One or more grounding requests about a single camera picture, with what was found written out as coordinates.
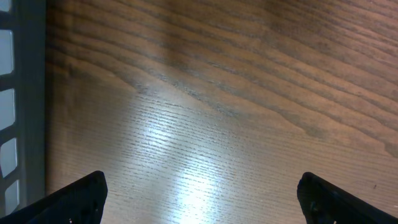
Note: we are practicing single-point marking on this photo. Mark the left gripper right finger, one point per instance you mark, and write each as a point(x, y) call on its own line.
point(323, 202)

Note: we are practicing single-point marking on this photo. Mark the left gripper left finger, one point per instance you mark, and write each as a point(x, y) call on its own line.
point(80, 202)

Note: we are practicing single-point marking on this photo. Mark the grey plastic mesh basket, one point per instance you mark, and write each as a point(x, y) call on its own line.
point(22, 103)

